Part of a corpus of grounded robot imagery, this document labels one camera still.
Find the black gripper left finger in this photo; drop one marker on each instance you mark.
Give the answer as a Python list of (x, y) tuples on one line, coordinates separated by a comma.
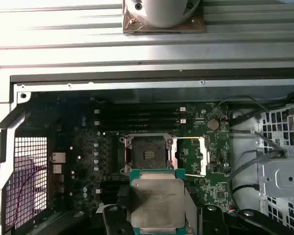
[(114, 220)]

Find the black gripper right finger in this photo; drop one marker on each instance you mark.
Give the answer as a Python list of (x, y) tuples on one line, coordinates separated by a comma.
[(213, 220)]

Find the CPU with silver top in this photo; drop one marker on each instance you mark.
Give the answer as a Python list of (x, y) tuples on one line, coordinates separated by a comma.
[(156, 195)]

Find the metal CPU socket cover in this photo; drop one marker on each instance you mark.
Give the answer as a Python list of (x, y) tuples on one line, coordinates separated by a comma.
[(203, 156)]

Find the CPU socket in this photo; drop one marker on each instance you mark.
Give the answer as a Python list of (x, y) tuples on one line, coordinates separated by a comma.
[(147, 151)]

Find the black RAM slot white clips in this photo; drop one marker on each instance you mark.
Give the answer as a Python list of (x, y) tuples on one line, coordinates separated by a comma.
[(137, 121), (137, 110)]

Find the green motherboard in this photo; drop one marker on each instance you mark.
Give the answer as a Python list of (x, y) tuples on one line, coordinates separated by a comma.
[(215, 147)]

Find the metal rear port block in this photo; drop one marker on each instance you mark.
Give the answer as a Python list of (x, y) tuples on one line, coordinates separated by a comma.
[(58, 157), (57, 168)]

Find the grey metal disk bay cage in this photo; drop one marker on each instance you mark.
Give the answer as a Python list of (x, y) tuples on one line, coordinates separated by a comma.
[(284, 181)]

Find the silver coin cell battery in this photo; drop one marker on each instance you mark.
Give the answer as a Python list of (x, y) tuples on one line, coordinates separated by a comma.
[(212, 124)]

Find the black and grey PC case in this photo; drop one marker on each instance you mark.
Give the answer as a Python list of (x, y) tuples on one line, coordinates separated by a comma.
[(137, 85)]

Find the square brown base plate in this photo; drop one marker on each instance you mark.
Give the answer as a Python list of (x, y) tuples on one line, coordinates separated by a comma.
[(198, 25)]

